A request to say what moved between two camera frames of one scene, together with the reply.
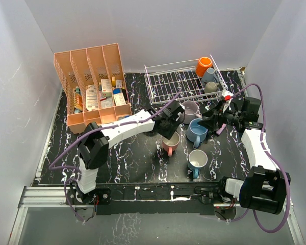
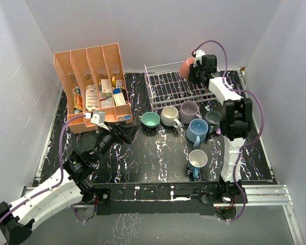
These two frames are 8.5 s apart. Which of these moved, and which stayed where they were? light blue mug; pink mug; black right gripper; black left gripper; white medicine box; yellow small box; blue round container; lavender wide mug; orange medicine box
Moved: black right gripper; black left gripper; pink mug
Stayed: blue round container; light blue mug; yellow small box; white medicine box; lavender wide mug; orange medicine box
